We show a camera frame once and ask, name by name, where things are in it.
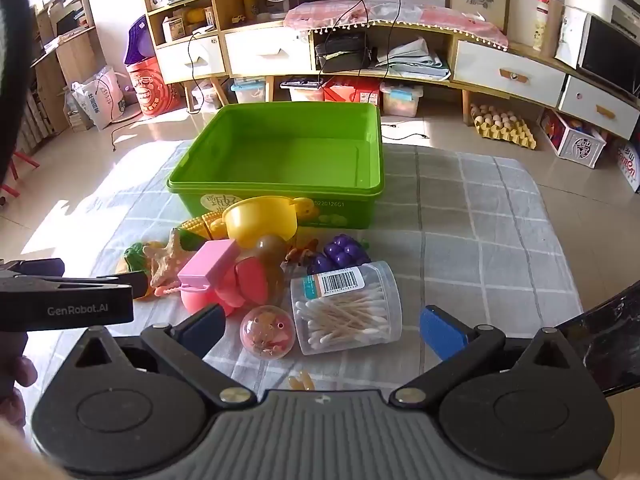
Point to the black microwave oven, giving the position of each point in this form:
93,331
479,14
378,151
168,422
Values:
607,55

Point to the brown round toy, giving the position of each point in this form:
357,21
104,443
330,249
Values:
271,251

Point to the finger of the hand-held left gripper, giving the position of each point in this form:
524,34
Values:
134,282

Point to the dark glossy panel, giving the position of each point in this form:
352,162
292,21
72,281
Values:
605,340

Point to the wooden bookshelf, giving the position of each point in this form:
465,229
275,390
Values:
65,60

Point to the yellow egg tray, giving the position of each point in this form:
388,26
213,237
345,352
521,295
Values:
502,125

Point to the red storage box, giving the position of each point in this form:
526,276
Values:
352,92

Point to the orange brown toy creature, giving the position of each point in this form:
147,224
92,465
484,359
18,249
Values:
300,256

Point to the white printed bottle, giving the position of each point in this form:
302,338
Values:
543,20

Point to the amber translucent toy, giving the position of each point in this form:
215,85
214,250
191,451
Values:
300,382

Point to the pink beaded toy wand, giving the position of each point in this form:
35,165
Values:
200,302

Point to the white plastic crate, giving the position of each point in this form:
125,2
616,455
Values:
575,142

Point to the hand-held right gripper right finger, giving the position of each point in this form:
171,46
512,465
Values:
442,331

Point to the person's left hand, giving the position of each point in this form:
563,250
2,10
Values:
22,370

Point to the coral pink toy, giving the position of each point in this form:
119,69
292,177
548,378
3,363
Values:
252,280

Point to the pink fringed cloth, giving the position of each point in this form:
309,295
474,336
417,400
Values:
400,17

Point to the purple toy grapes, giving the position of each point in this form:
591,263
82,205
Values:
340,255

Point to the wooden TV stand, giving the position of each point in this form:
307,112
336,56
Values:
500,55

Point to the folded pale cloth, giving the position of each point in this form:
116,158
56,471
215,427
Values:
415,60

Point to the clear box with blue lid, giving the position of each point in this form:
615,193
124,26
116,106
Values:
248,91

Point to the clear toy ball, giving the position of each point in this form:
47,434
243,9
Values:
267,332

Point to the red white carton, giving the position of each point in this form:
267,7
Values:
629,167

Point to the pink toy box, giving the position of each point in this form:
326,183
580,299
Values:
205,265

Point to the clear storage box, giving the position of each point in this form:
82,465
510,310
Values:
401,100

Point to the yellow toy pot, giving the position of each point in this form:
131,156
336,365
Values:
260,220

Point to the clear cotton swab container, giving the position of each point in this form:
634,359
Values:
345,315

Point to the red printed bag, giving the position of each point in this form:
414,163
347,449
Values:
150,90

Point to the white sack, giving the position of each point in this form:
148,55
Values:
102,100

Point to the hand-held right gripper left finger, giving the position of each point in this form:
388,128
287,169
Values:
205,324

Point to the purple plastic item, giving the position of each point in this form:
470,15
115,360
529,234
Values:
136,40

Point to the wooden shelf cabinet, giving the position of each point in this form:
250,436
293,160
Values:
225,20

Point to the white drawer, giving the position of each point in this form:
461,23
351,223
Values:
190,60
262,52
597,107
507,72

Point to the green plastic storage bin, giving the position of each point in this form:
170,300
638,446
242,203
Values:
280,160

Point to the toy corn cob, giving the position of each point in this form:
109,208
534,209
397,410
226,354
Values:
205,225

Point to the beige starfish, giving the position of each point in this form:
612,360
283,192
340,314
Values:
167,260

